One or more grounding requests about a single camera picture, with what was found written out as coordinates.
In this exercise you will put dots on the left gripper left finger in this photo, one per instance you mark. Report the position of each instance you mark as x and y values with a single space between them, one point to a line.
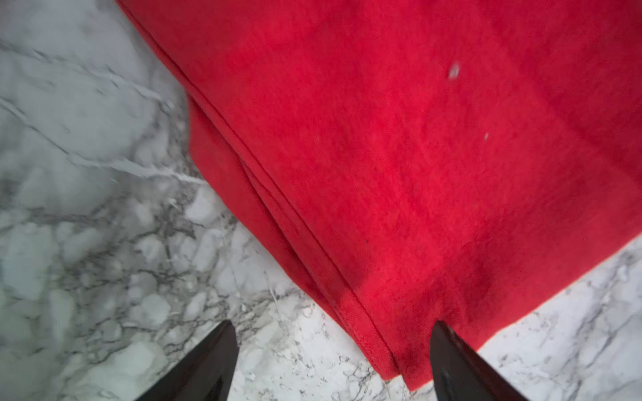
204 374

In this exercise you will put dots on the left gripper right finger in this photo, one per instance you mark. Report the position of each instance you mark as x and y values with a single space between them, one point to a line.
461 374

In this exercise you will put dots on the red long pants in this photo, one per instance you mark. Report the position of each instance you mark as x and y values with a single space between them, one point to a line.
407 162

